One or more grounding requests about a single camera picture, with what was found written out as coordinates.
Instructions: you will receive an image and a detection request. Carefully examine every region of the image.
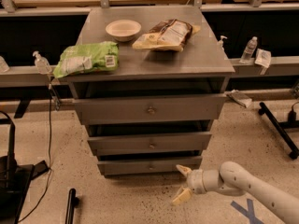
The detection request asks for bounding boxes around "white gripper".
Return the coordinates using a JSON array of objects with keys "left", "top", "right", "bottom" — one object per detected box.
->
[{"left": 171, "top": 164, "right": 210, "bottom": 205}]

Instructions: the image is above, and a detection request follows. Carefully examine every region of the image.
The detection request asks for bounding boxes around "grey bottom drawer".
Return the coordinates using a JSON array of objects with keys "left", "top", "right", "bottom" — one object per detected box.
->
[{"left": 98, "top": 156, "right": 202, "bottom": 176}]

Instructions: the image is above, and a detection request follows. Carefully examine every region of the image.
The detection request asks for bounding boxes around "grey drawer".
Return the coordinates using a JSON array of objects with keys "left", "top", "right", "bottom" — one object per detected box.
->
[
  {"left": 88, "top": 132, "right": 211, "bottom": 156},
  {"left": 98, "top": 156, "right": 202, "bottom": 176},
  {"left": 74, "top": 94, "right": 226, "bottom": 125}
]

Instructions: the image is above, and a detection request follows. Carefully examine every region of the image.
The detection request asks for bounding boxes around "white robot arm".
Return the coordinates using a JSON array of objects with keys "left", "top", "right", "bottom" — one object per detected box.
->
[{"left": 171, "top": 161, "right": 299, "bottom": 224}]

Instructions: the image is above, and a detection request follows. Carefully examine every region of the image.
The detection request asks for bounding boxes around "grey middle drawer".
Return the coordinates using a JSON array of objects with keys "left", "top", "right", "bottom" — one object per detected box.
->
[{"left": 88, "top": 132, "right": 211, "bottom": 156}]

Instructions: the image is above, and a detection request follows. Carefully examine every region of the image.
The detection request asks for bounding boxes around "grey drawer cabinet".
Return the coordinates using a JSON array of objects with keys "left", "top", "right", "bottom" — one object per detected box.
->
[{"left": 56, "top": 5, "right": 235, "bottom": 179}]

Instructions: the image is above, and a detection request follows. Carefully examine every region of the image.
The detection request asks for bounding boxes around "grey top drawer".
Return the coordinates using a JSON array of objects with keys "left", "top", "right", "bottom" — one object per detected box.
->
[{"left": 74, "top": 94, "right": 226, "bottom": 125}]

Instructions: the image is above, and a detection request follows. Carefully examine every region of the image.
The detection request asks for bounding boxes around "black stand base right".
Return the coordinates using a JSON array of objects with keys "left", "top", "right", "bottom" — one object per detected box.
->
[{"left": 258, "top": 102, "right": 299, "bottom": 160}]

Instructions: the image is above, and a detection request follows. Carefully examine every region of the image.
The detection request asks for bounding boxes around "black bar on floor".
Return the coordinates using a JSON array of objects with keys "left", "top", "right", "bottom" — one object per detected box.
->
[{"left": 64, "top": 189, "right": 79, "bottom": 224}]

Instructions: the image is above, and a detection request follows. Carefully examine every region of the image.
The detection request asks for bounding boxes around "small pump bottle right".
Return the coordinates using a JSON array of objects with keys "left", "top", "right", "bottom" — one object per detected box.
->
[{"left": 218, "top": 35, "right": 228, "bottom": 51}]

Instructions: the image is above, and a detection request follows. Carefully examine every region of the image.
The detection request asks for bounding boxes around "white packet on ledge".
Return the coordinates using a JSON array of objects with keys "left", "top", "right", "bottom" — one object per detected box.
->
[{"left": 255, "top": 49, "right": 271, "bottom": 68}]

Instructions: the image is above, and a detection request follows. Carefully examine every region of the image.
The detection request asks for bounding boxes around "brown yellow snack bag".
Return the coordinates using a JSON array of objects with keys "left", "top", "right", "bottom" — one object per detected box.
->
[{"left": 132, "top": 19, "right": 201, "bottom": 52}]

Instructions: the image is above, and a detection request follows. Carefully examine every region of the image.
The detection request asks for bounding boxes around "clear water bottle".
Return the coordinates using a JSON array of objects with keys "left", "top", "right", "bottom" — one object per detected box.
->
[{"left": 240, "top": 36, "right": 258, "bottom": 63}]

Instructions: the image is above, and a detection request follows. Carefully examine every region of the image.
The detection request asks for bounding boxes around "green chip bag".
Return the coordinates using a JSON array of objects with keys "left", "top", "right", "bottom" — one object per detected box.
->
[{"left": 53, "top": 41, "right": 119, "bottom": 78}]

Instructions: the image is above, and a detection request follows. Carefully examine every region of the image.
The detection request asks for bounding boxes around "white paper bowl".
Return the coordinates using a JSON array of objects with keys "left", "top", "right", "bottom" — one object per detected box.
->
[{"left": 106, "top": 20, "right": 141, "bottom": 42}]

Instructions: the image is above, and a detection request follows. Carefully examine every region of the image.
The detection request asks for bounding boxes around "black equipment base left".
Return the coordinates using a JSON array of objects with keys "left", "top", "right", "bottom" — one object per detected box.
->
[{"left": 0, "top": 111, "right": 50, "bottom": 224}]

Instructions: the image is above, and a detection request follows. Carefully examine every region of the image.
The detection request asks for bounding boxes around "left hand sanitizer bottle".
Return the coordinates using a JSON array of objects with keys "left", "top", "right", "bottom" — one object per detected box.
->
[{"left": 33, "top": 51, "right": 52, "bottom": 75}]

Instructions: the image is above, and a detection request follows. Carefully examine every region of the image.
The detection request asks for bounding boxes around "folded cloth on rail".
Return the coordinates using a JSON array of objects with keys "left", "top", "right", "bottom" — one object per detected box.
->
[{"left": 226, "top": 90, "right": 252, "bottom": 108}]

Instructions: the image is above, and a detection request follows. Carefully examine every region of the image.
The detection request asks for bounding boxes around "black cable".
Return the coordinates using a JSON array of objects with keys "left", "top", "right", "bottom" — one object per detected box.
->
[{"left": 18, "top": 83, "right": 62, "bottom": 224}]

